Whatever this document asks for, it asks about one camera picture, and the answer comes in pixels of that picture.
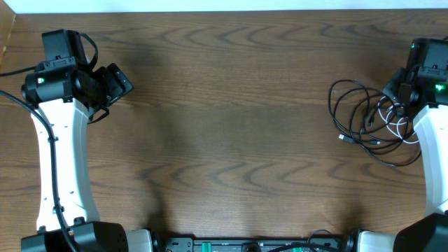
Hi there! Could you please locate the white usb cable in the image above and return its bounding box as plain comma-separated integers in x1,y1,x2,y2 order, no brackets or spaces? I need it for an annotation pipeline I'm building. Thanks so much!
376,96,421,145

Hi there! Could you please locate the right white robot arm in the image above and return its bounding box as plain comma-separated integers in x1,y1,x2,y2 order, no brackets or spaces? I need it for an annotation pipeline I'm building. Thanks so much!
384,38,447,251

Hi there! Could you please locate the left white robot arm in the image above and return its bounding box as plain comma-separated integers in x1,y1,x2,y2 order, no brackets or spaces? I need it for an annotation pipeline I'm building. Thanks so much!
21,29,153,251

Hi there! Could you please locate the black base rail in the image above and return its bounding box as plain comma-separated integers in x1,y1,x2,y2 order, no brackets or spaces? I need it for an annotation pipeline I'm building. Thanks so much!
153,230,358,252

